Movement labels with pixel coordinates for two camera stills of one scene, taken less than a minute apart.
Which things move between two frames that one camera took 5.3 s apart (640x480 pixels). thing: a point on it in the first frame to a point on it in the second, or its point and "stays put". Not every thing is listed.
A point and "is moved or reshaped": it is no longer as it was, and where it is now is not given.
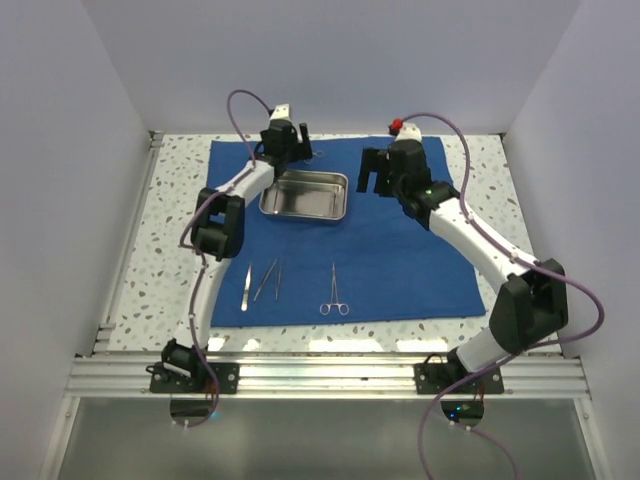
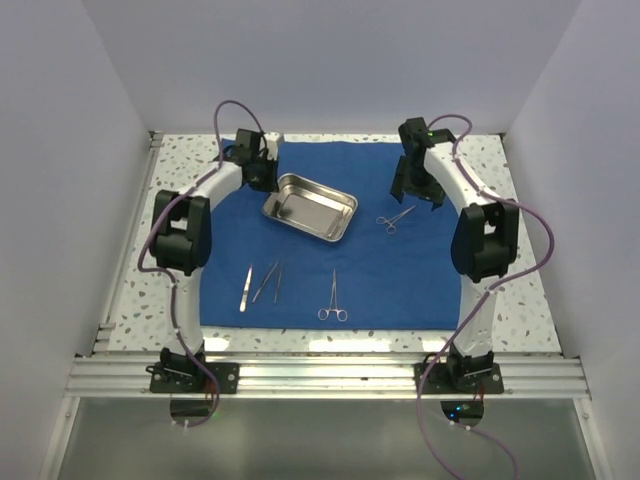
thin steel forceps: [264, 281] stays put
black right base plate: [431, 378] stays put
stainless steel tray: [307, 194] is moved or reshaped
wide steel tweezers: [247, 289] stays put
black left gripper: [302, 148] to [271, 183]
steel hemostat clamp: [317, 153] to [391, 229]
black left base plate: [227, 376] stays put
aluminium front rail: [327, 378] stays put
